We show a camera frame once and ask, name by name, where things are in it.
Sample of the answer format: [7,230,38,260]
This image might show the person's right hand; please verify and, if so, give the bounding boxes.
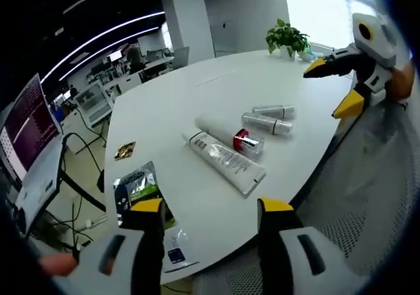
[388,60,414,102]

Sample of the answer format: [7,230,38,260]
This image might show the white glass-front cabinet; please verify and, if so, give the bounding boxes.
[74,81,115,126]

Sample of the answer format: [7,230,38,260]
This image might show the black cable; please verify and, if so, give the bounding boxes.
[61,132,106,212]

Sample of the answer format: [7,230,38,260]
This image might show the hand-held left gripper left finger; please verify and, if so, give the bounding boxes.
[54,198,166,295]

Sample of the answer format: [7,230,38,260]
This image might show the green potted plant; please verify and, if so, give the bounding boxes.
[264,18,312,59]

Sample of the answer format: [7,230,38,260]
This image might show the red and silver skincare bottle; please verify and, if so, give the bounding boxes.
[232,128,265,161]

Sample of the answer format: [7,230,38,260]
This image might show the person's left hand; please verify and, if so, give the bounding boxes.
[39,252,79,277]

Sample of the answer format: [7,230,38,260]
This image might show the clear packet with dark label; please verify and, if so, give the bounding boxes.
[163,227,201,273]

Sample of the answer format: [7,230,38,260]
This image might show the small gold packet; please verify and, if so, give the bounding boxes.
[114,140,137,161]

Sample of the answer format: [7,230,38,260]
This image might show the white printed skincare tube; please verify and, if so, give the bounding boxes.
[181,130,267,198]

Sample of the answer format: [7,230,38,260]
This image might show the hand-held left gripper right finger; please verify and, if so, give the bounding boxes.
[257,196,352,295]

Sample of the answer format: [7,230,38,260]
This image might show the grey mesh chair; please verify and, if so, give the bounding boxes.
[225,100,416,295]

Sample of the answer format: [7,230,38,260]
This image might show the plain white skincare tube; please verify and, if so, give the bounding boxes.
[194,115,244,145]

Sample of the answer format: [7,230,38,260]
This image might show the small items beside plant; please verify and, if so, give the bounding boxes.
[297,49,326,62]

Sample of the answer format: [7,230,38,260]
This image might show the green and black skincare sachet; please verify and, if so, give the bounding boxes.
[112,161,179,234]

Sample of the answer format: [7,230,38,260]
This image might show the computer monitor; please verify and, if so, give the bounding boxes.
[0,73,66,237]

